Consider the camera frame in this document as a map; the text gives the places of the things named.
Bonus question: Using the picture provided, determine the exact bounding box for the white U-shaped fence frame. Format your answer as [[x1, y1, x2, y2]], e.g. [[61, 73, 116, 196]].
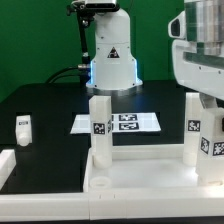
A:
[[0, 143, 224, 222]]

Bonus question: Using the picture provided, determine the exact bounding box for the white marker base sheet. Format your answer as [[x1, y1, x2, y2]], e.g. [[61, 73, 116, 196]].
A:
[[70, 112, 161, 134]]

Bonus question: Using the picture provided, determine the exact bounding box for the black camera stand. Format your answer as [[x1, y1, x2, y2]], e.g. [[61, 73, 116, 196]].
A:
[[67, 0, 95, 65]]

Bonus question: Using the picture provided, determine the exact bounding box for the white desk tabletop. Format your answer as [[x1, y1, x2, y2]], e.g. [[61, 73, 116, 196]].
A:
[[83, 144, 224, 197]]

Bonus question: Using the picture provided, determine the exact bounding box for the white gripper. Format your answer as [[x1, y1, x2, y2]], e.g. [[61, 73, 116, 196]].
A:
[[172, 39, 224, 109]]

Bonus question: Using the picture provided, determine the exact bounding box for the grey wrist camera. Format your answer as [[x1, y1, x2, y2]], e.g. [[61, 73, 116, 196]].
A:
[[168, 11, 186, 39]]

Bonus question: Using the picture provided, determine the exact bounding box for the black cable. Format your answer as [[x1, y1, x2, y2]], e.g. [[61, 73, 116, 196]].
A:
[[45, 66, 82, 84]]

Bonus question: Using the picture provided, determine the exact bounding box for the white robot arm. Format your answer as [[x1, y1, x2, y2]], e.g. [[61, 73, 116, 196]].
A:
[[84, 0, 224, 108]]

